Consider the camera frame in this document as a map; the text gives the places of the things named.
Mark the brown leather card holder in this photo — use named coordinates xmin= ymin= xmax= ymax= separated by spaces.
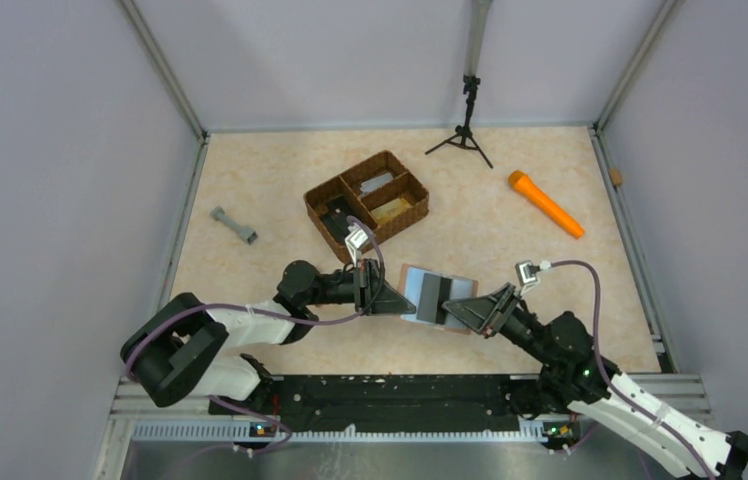
xmin=399 ymin=264 xmax=478 ymax=335

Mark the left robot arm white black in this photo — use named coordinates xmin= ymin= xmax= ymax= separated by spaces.
xmin=120 ymin=258 xmax=416 ymax=408

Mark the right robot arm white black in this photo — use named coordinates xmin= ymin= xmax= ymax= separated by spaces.
xmin=442 ymin=284 xmax=748 ymax=479

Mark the gold card in basket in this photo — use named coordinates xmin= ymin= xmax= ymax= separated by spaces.
xmin=371 ymin=197 xmax=412 ymax=225

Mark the silver card in basket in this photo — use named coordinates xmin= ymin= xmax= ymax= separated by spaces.
xmin=359 ymin=171 xmax=394 ymax=197

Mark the black object in basket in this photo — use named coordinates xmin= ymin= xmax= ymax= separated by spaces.
xmin=319 ymin=199 xmax=353 ymax=237

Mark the brown wicker divided basket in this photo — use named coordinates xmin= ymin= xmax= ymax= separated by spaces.
xmin=303 ymin=150 xmax=430 ymax=262

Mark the orange flashlight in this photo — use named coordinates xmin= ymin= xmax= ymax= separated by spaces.
xmin=507 ymin=170 xmax=585 ymax=239

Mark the small tan block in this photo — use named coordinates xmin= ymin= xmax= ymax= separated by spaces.
xmin=608 ymin=167 xmax=624 ymax=188

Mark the grey plastic connector piece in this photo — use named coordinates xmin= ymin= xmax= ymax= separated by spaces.
xmin=210 ymin=206 xmax=258 ymax=245

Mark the black mini tripod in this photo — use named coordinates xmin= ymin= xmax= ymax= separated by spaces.
xmin=424 ymin=75 xmax=494 ymax=169

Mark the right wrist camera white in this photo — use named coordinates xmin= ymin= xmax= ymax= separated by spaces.
xmin=514 ymin=261 xmax=542 ymax=297

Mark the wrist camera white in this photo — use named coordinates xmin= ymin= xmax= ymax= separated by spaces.
xmin=344 ymin=222 xmax=372 ymax=265
xmin=514 ymin=261 xmax=542 ymax=297

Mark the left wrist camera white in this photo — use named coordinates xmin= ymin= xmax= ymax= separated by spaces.
xmin=344 ymin=222 xmax=372 ymax=265

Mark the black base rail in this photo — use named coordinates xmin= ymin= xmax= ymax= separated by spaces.
xmin=208 ymin=374 xmax=584 ymax=434

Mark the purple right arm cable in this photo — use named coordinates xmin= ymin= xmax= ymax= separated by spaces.
xmin=542 ymin=259 xmax=720 ymax=480

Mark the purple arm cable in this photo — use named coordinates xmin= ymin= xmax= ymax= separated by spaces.
xmin=123 ymin=215 xmax=387 ymax=458
xmin=542 ymin=259 xmax=720 ymax=480

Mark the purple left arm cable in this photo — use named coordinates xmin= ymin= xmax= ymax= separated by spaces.
xmin=123 ymin=215 xmax=387 ymax=458

